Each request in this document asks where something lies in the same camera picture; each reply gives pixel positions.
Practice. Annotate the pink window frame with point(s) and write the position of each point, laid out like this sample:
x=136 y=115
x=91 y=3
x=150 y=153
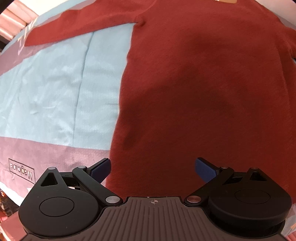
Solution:
x=15 y=16

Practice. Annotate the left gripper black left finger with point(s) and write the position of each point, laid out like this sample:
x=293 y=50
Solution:
x=63 y=204

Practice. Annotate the dark red knit sweater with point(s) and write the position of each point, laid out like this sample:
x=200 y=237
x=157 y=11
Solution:
x=203 y=79

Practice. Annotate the blue and mauve bedsheet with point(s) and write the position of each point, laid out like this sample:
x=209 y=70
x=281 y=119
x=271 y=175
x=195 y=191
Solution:
x=59 y=108

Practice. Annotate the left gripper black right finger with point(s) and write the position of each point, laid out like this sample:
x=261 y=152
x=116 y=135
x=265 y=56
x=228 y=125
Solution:
x=240 y=202

